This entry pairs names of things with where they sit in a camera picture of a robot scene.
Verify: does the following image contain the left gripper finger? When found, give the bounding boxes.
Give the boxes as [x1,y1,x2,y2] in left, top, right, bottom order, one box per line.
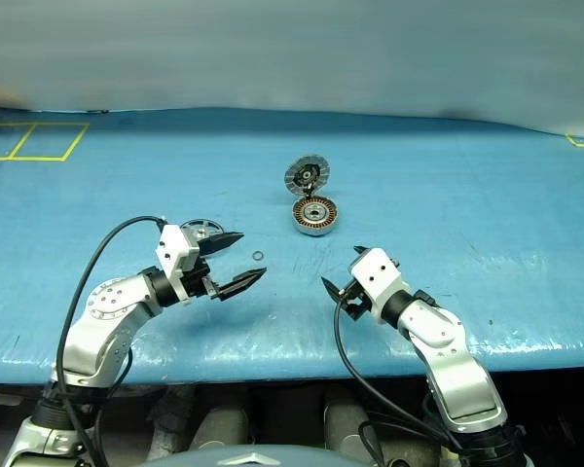
[199,232,246,257]
[208,267,269,300]

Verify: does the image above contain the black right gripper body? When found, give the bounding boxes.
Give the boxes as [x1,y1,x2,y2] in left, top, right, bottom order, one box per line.
[338,278,372,323]

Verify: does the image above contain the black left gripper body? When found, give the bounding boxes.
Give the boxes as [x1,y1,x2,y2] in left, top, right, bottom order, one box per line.
[177,232,226,303]

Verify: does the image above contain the silver motor base copper windings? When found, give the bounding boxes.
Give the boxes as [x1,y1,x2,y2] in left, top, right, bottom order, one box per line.
[290,193,339,238]

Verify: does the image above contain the silver motor cover circuit board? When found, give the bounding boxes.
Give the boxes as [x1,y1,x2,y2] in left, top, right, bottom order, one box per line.
[283,152,332,198]

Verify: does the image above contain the silver spoked rotor wheel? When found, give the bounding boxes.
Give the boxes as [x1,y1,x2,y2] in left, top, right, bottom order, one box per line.
[179,217,224,242]

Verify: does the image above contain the grey rounded shape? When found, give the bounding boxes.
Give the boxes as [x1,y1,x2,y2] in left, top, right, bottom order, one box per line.
[322,386,374,451]
[187,406,250,452]

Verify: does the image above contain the dark ribbed shape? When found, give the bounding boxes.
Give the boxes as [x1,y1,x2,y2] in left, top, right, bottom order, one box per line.
[147,383,197,435]

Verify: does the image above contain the blue-grey robot torso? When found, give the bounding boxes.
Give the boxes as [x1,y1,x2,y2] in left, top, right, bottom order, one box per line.
[143,440,345,467]

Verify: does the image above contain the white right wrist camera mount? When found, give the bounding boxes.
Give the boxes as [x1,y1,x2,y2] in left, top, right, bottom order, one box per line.
[347,247,413,325]

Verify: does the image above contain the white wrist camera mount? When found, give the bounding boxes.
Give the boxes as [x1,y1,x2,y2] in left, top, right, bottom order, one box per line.
[154,224,201,308]
[347,247,413,325]

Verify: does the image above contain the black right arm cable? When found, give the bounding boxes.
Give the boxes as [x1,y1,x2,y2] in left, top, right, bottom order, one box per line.
[332,298,474,467]

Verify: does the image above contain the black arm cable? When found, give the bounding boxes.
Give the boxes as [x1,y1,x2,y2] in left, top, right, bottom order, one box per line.
[53,215,169,467]
[332,298,474,467]

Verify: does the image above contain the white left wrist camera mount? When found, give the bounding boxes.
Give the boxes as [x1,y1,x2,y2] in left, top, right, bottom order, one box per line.
[154,224,201,308]

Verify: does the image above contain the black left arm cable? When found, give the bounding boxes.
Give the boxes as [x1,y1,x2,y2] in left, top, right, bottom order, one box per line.
[53,215,169,467]

